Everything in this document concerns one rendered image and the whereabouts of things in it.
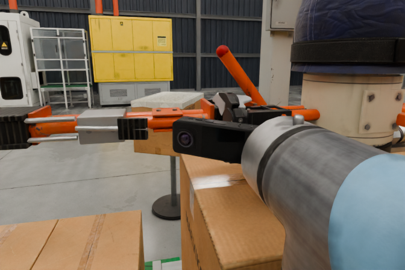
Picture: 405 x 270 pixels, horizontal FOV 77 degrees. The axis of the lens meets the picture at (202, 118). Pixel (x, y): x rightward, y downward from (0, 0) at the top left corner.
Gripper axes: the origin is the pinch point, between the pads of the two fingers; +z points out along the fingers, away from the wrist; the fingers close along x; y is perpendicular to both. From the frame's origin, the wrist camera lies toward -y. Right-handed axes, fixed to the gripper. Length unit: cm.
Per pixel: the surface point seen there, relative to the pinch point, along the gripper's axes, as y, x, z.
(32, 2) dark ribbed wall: -402, 210, 1022
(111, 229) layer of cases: -31, -66, 67
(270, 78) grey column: 58, 0, 96
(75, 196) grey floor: -87, -121, 207
